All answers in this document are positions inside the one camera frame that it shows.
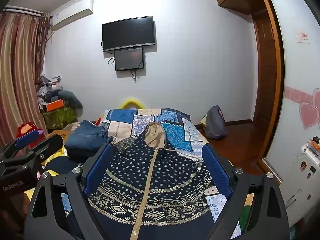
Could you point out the white air conditioner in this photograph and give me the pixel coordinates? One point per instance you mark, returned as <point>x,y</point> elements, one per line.
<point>72,13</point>

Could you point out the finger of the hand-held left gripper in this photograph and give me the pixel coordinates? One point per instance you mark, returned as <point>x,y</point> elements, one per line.
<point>28,138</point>
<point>48,145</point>

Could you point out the small black wall monitor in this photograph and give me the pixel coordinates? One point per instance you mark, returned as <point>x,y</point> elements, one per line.
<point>129,59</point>

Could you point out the navy patterned hooded garment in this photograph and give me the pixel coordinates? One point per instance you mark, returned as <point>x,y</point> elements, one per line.
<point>152,180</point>

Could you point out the cardboard box with paw prints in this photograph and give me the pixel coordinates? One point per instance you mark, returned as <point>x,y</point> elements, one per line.
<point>61,133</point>

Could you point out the pink heart sticker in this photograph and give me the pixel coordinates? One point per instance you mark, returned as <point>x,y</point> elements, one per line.
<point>310,116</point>

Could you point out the red plush toy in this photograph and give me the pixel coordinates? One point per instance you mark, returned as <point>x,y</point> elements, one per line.
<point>27,127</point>

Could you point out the white wall notice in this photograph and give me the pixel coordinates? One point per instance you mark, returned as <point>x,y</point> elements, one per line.
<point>303,37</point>

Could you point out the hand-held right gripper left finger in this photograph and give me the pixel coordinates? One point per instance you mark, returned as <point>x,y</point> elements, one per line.
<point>100,166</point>

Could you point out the black cloth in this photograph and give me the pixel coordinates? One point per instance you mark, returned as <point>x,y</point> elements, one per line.
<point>62,165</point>

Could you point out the blue patchwork bed blanket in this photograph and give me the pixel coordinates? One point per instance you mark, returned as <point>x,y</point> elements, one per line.
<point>172,127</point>

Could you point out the pink band sticker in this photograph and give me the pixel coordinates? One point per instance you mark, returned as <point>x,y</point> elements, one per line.
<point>297,95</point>

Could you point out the grey bag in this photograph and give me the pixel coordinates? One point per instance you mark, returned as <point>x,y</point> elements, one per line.
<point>216,123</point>

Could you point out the pile of papers and clutter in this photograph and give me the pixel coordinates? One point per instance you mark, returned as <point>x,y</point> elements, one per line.
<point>48,87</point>

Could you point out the wooden door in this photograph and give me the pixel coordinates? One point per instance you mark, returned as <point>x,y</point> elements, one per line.
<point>266,80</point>

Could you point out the yellow duck print blanket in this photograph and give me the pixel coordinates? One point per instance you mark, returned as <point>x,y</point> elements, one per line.
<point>53,156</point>

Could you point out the black wall television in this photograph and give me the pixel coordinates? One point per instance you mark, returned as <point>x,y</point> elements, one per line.
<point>128,33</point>

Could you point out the striped brown curtain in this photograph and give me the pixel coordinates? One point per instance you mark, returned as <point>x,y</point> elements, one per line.
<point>17,75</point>

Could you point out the dark grey cushion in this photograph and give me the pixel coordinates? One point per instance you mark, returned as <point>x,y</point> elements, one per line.
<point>72,101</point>

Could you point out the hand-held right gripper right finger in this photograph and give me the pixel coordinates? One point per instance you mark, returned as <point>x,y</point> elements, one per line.
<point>216,170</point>

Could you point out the orange box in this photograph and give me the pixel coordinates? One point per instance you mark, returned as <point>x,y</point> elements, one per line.
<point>55,105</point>

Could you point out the folded blue jeans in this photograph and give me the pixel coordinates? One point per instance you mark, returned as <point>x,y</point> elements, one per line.
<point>85,137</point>

